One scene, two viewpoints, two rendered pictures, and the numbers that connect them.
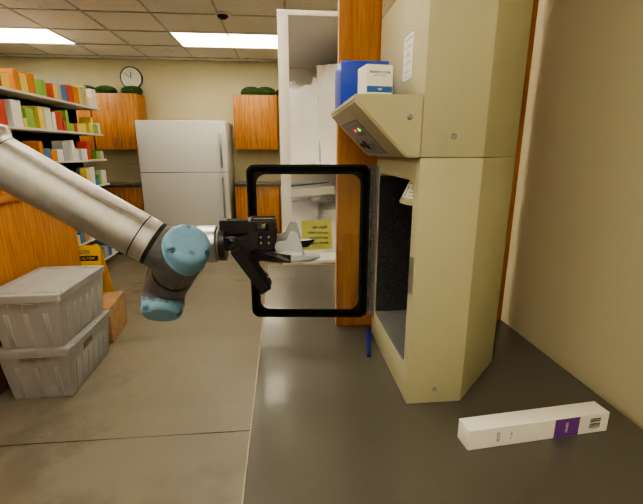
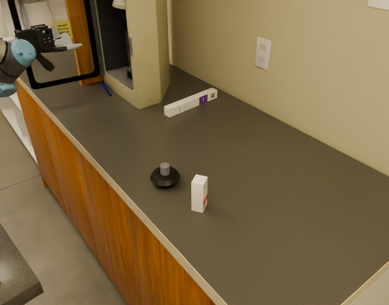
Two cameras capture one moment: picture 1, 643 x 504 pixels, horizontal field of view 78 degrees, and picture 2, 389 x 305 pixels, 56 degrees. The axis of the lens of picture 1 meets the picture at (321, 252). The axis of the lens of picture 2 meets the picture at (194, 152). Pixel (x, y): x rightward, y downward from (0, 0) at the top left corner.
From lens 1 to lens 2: 0.72 m
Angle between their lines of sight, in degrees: 35
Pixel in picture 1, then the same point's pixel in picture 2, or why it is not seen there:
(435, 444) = (156, 119)
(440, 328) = (147, 69)
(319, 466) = (114, 138)
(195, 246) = (29, 50)
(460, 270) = (152, 40)
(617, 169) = not seen: outside the picture
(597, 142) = not seen: outside the picture
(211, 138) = not seen: outside the picture
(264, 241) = (46, 40)
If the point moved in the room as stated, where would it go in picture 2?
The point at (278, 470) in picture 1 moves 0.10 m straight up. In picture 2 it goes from (98, 144) to (94, 120)
